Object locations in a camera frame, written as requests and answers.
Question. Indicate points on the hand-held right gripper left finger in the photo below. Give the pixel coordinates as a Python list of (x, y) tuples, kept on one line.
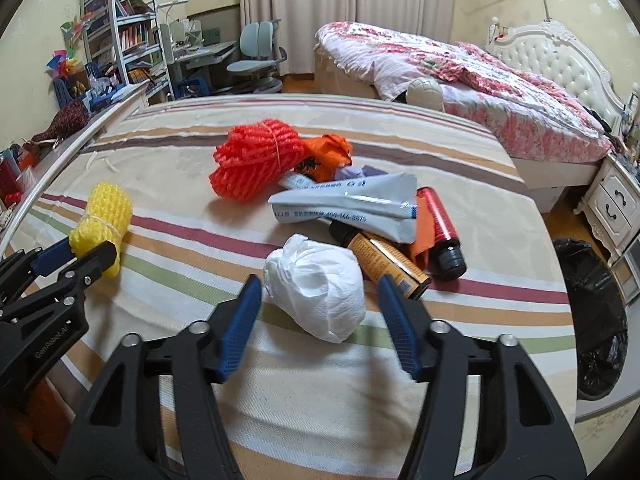
[(240, 325)]

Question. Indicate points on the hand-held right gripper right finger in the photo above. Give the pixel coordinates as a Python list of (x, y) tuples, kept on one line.
[(397, 325)]

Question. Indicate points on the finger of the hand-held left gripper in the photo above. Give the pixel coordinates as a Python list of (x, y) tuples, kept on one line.
[(52, 256), (92, 262)]

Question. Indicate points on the yellow foam fruit net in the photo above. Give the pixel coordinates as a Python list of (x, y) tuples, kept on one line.
[(102, 215)]

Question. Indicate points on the orange labelled bottle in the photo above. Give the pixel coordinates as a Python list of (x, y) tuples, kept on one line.
[(385, 262)]

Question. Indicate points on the white tissue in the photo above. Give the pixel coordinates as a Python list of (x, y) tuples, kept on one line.
[(315, 290)]

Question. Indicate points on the orange paper packet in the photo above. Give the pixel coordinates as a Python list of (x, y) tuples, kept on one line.
[(419, 240)]

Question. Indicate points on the white plastic packet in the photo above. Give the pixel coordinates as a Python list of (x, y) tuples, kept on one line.
[(370, 184)]

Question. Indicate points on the purple paper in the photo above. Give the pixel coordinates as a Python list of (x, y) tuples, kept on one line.
[(357, 172)]

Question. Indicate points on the red foam fruit net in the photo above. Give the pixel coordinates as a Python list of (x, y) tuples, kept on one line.
[(255, 157)]

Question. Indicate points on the orange plastic bag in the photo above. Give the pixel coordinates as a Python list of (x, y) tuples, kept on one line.
[(327, 157)]

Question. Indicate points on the black-lined trash bin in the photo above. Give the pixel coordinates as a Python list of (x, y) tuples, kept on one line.
[(595, 320)]

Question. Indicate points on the striped bed sheet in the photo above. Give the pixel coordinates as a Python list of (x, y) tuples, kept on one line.
[(200, 240)]

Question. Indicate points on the red thread spool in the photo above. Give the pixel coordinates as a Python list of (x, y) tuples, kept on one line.
[(440, 225)]

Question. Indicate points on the white toothpaste tube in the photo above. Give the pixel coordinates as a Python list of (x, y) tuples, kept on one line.
[(340, 206)]

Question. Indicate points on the dark red knit cloth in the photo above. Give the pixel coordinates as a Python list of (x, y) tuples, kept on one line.
[(65, 120)]

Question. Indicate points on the blue plastic basket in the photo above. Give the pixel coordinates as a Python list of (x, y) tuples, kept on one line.
[(97, 87)]

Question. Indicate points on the blue crate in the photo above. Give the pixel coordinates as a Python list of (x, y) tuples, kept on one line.
[(192, 87)]

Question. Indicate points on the colourful pinwheel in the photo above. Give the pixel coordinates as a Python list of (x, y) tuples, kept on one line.
[(67, 45)]

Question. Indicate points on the cream round cushion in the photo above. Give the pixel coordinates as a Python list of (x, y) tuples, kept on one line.
[(425, 94)]

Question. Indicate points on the plastic drawer unit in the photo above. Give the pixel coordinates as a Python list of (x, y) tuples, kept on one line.
[(627, 277)]

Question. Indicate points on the grey study desk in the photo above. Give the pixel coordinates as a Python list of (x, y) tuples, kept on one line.
[(202, 55)]

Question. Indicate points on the white bookshelf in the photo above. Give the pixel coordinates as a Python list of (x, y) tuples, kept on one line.
[(130, 30)]

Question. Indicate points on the white nightstand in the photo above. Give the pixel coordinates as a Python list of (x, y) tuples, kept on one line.
[(612, 200)]

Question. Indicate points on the bed with floral bedding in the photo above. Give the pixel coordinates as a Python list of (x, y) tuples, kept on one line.
[(480, 85)]

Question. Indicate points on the grey-blue office chair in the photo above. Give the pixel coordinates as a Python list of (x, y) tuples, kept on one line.
[(260, 50)]

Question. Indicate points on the nightstand clutter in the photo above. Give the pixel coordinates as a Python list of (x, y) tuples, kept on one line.
[(627, 130)]

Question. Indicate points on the white tufted headboard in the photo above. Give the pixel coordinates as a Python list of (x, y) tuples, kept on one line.
[(555, 60)]

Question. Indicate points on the beige curtain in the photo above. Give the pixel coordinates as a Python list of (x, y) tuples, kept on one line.
[(340, 10)]

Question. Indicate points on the white bed rail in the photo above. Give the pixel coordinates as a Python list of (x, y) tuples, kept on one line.
[(65, 152)]

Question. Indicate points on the white bed frame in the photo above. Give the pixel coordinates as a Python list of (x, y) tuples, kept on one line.
[(540, 180)]

